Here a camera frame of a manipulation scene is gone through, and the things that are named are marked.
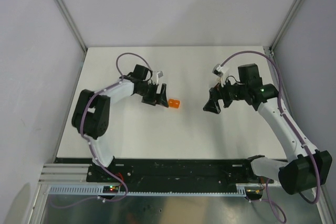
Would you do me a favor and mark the orange pill organizer box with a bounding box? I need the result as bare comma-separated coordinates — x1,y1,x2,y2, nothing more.
168,99,181,109

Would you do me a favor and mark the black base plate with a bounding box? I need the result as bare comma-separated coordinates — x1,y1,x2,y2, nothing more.
87,158,267,192

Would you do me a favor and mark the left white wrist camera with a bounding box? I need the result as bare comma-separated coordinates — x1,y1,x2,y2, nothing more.
153,71,163,84

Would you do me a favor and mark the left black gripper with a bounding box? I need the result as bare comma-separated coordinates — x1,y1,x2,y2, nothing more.
136,82,168,108

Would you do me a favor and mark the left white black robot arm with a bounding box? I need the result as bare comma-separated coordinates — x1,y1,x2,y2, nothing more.
71,65,169,182

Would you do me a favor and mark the right aluminium frame post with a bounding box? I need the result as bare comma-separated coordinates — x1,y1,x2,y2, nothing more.
269,0,305,51

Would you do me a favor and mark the purple cable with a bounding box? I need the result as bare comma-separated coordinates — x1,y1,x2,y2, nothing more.
48,52,155,208
220,50,322,222

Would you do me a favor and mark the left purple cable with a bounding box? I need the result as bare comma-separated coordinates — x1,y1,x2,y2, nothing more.
48,52,155,208

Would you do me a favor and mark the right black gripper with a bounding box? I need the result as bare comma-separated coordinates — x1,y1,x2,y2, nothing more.
203,74,248,114

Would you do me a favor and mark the aluminium frame post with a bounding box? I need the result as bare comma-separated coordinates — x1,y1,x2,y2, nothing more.
54,0,88,54
269,0,305,51

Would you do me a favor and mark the grey slotted cable duct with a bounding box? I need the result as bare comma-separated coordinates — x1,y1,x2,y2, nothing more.
47,184,261,197

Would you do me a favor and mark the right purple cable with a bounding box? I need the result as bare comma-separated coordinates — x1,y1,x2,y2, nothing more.
220,50,322,222

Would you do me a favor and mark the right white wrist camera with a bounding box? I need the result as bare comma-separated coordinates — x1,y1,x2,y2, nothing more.
212,64,229,87

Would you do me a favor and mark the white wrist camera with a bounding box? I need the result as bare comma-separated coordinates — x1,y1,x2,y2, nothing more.
212,64,229,87
153,71,163,84

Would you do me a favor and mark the left aluminium frame post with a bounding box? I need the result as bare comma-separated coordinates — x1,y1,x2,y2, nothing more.
54,0,88,54

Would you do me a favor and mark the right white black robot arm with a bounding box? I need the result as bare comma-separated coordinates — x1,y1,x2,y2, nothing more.
203,63,332,195

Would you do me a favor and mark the aluminium side rail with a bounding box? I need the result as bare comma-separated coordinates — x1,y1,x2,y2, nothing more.
258,46,321,187

